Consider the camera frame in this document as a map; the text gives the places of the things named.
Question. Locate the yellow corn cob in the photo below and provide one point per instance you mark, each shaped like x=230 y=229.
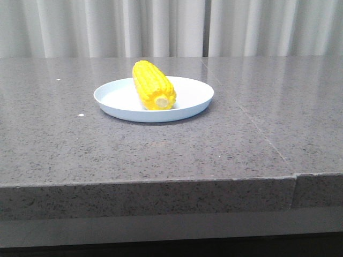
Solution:
x=154 y=89

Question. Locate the light blue round plate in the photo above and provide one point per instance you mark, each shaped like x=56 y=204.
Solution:
x=120 y=99

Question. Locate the white pleated curtain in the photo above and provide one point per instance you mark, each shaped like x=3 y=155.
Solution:
x=170 y=28

